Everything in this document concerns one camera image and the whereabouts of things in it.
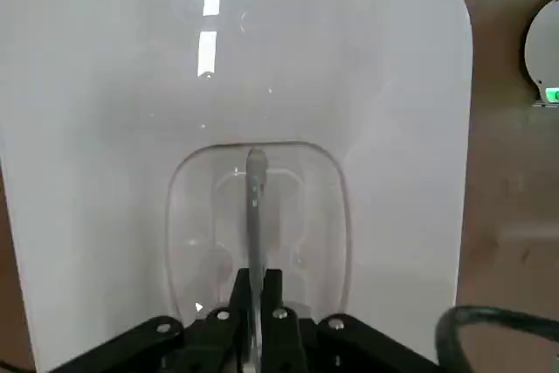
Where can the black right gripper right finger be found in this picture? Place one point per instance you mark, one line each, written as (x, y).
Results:
(305, 347)

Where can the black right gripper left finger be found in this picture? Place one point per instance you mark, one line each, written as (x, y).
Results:
(209, 347)

